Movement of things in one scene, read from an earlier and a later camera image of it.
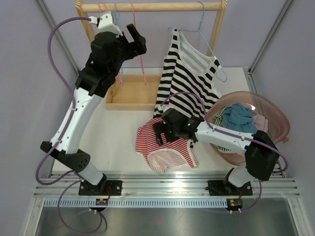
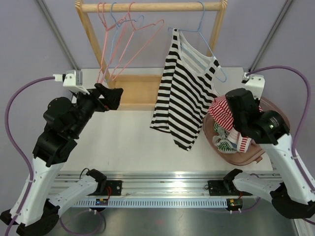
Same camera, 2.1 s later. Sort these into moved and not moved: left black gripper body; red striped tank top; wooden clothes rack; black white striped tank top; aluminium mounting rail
Moved: left black gripper body; red striped tank top
Not moved: aluminium mounting rail; black white striped tank top; wooden clothes rack
